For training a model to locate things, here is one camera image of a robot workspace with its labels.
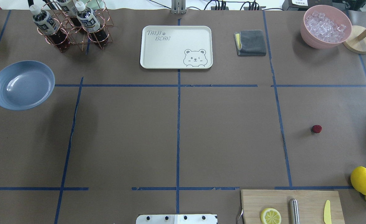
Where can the red strawberry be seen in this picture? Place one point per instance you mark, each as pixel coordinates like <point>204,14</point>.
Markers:
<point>316,129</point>

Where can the lemon half slice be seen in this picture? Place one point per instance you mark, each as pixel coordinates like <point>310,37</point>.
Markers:
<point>270,216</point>

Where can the blue plastic plate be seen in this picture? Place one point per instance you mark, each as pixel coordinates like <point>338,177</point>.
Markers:
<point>25,85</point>

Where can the wooden cup tree stand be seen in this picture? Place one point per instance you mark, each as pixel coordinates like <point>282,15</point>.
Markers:
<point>356,42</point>

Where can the cream bear tray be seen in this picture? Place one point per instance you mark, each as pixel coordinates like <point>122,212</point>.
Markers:
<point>176,47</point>

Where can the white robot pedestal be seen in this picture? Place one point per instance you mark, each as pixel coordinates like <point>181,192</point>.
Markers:
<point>177,219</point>

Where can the grey folded cloth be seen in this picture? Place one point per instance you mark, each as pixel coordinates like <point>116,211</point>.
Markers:
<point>250,43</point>

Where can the dark tea bottle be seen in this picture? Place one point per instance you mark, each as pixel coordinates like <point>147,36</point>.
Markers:
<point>68,7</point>
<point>49,28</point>
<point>91,24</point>

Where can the copper wire bottle rack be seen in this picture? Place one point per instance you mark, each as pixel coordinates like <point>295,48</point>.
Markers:
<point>78,36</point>

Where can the wooden cutting board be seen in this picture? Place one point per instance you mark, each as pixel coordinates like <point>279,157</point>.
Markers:
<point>310,205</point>

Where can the pink bowl of ice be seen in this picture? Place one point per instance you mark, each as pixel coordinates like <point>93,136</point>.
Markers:
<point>325,27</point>

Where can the steel handled knife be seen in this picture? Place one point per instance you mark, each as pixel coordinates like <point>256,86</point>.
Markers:
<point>293,205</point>

